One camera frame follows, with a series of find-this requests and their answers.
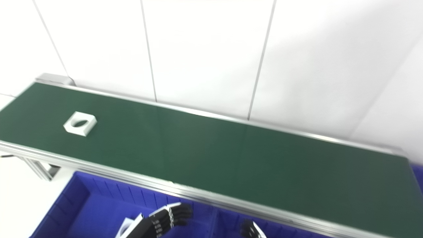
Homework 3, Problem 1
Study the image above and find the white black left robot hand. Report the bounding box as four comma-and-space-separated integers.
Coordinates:
127, 203, 194, 238

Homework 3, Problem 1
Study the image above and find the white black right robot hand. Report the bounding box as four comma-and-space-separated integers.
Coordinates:
240, 219, 267, 238

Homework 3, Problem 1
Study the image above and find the grey conveyor end housing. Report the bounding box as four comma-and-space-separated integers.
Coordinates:
35, 73, 76, 86

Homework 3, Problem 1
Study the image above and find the blue plastic bin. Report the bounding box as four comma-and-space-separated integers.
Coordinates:
30, 171, 218, 238
211, 207, 331, 238
411, 165, 423, 195

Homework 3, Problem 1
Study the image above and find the aluminium conveyor leg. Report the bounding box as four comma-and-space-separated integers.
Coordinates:
20, 157, 61, 181

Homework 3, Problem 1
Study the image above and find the green conveyor belt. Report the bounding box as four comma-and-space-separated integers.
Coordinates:
0, 82, 423, 238
0, 79, 423, 238

